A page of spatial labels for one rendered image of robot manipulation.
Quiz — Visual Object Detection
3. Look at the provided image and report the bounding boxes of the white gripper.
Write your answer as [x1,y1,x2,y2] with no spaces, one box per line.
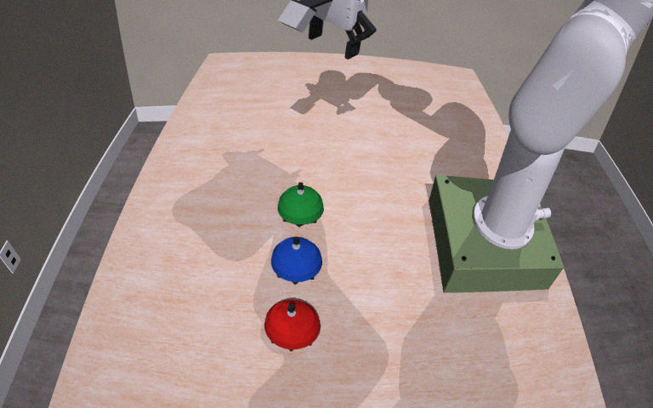
[309,0,377,60]

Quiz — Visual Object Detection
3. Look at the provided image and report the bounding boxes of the blue bell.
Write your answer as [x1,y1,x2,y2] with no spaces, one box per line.
[271,236,322,285]

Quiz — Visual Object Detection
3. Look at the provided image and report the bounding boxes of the green dome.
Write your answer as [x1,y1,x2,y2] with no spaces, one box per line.
[277,182,324,227]

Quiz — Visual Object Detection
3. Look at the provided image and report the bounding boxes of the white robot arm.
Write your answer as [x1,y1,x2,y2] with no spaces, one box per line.
[473,0,653,249]

